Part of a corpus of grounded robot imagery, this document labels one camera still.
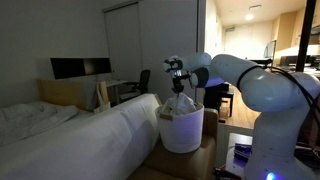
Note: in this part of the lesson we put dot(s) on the white closet door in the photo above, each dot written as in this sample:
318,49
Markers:
123,40

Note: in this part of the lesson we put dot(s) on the wooden headboard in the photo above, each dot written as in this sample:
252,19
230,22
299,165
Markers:
63,93

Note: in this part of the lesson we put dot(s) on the rumpled white duvet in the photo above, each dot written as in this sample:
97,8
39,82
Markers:
30,120

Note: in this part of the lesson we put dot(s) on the black vertical pole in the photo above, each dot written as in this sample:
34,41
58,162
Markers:
305,33

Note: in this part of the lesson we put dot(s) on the black office chair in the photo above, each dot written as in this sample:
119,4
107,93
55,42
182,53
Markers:
143,80

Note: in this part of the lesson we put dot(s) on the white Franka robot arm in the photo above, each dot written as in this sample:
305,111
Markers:
276,93

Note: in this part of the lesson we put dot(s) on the black monitor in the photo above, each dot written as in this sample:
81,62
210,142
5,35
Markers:
73,68

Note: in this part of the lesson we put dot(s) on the purple lit device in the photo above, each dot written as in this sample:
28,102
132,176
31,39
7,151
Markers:
243,151

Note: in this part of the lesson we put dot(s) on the white laundry basket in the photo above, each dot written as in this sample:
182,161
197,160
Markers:
181,133

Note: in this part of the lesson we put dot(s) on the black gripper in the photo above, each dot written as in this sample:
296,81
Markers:
178,81

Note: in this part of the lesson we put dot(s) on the round ceiling light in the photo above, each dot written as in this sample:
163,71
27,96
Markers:
249,16

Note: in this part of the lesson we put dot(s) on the white cloth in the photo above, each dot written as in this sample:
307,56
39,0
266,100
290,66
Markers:
180,105

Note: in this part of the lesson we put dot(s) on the white bed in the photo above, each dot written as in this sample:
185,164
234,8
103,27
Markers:
83,143

